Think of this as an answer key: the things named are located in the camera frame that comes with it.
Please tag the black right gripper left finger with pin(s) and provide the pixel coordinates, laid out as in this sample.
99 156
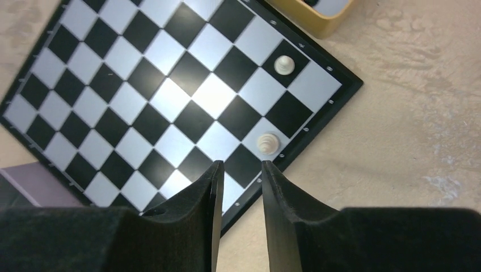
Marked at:
180 234

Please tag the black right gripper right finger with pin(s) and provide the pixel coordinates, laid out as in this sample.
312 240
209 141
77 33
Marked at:
304 234

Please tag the white chess pawn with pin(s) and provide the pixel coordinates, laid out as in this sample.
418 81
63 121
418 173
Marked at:
284 65

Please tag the black white chess board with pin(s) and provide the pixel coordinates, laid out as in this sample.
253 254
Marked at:
129 102

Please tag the silver lilac metal tin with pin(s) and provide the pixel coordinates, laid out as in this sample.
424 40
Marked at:
33 185

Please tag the yellow metal tin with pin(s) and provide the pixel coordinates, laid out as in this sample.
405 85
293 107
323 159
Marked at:
318 18

